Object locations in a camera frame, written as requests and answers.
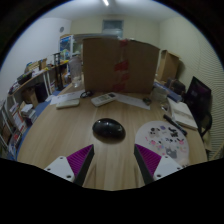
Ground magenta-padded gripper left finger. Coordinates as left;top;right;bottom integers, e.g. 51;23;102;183
43;143;95;187

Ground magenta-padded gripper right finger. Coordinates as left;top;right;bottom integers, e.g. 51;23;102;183
133;143;184;186

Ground black computer mouse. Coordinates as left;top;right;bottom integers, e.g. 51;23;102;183
92;117;127;141

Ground round white printed mouse pad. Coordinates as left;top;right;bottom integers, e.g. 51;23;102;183
134;120;190;167

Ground black marker pen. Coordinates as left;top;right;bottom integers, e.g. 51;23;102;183
162;114;188;137

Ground white book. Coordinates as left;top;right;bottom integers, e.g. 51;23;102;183
166;97;199;131

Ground small flat white remote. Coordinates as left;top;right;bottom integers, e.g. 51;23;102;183
55;98;81;110

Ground small dark clip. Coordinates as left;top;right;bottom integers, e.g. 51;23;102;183
142;96;153;106

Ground blue book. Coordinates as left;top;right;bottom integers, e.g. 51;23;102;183
153;81;184;103

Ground clear round plastic container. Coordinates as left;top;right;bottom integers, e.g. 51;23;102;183
151;85;169;103

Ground cluttered shelf unit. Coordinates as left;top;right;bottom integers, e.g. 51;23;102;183
0;49;71;159

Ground black office chair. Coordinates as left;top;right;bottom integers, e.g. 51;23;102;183
184;75;214;141

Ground white remote control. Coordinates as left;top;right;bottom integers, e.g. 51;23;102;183
90;92;118;108

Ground clear plastic bottle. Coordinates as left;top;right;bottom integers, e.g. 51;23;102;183
68;54;83;88

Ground open brown cardboard box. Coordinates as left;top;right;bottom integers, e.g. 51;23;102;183
156;49;180;83

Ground large brown cardboard box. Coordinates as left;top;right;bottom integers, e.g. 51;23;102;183
82;37;161;94

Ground window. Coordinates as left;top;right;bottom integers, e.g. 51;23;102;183
102;19;124;34

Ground black coiled cable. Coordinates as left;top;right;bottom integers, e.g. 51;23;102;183
79;90;94;99

